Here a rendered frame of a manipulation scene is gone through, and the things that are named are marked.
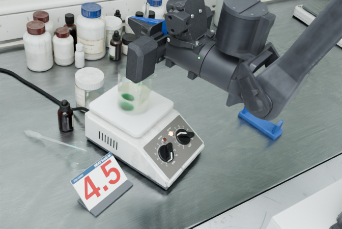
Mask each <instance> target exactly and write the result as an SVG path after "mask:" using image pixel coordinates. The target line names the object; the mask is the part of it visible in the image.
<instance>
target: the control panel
mask: <svg viewBox="0 0 342 229"><path fill-rule="evenodd" d="M179 129H185V130H186V131H188V132H193V133H194V131H193V130H192V129H191V128H190V127H189V126H188V124H187V123H186V122H185V121H184V120H183V118H182V117H181V116H180V115H178V116H177V117H176V118H175V119H173V120H172V121H171V122H170V123H169V124H168V125H167V126H166V127H165V128H164V129H163V130H161V131H160V132H159V133H158V134H157V135H156V136H155V137H154V138H153V139H152V140H151V141H149V142H148V143H147V144H146V145H145V146H144V147H143V149H144V150H145V151H146V153H147V154H148V155H149V156H150V157H151V158H152V160H153V161H154V162H155V163H156V164H157V165H158V167H159V168H160V169H161V170H162V171H163V173H164V174H165V175H166V176H167V177H168V178H169V179H171V177H172V176H173V175H174V174H175V173H176V172H177V171H178V170H179V169H180V168H181V167H182V165H183V164H184V163H185V162H186V161H187V160H188V159H189V158H190V157H191V156H192V155H193V153H194V152H195V151H196V150H197V149H198V148H199V147H200V146H201V145H202V144H203V142H202V141H201V140H200V138H199V137H198V136H197V135H196V134H195V133H194V134H195V136H194V137H192V138H191V140H190V143H189V144H187V145H182V144H180V143H179V142H178V141H177V139H176V132H177V131H178V130H179ZM169 132H172V133H173V135H172V136H171V135H170V134H169ZM164 137H165V138H166V139H167V141H163V138H164ZM169 142H171V143H172V144H173V151H174V159H173V160H172V161H171V162H164V161H162V160H161V159H160V157H159V154H158V150H159V148H160V147H161V146H162V145H166V144H167V143H169Z"/></svg>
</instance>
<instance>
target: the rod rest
mask: <svg viewBox="0 0 342 229"><path fill-rule="evenodd" d="M238 116H240V117H241V118H243V119H244V120H245V121H247V122H248V123H250V124H252V125H253V126H254V127H256V128H257V129H259V130H260V131H261V132H263V133H264V134H266V135H267V136H269V137H270V138H272V139H273V140H275V139H276V138H278V137H279V136H280V135H281V134H282V132H283V130H282V129H281V126H282V124H283V120H280V121H279V123H278V124H275V125H274V124H273V123H271V122H270V121H266V120H261V119H259V118H257V117H255V116H254V115H252V114H251V113H250V112H249V111H248V110H247V109H246V107H245V106H244V109H243V110H241V111H240V112H239V114H238Z"/></svg>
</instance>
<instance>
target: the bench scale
mask: <svg viewBox="0 0 342 229"><path fill-rule="evenodd" d="M329 2H330V0H326V1H320V2H314V3H308V4H303V5H297V6H296V7H295V10H294V13H293V15H294V16H295V17H297V18H298V19H300V20H301V21H303V22H304V23H306V24H307V25H310V24H311V22H312V21H313V20H314V19H315V18H316V17H317V15H318V14H319V13H320V12H321V11H322V10H323V9H324V7H325V6H326V5H327V4H328V3H329ZM337 45H338V46H340V47H341V48H342V39H341V40H340V41H339V42H338V43H337Z"/></svg>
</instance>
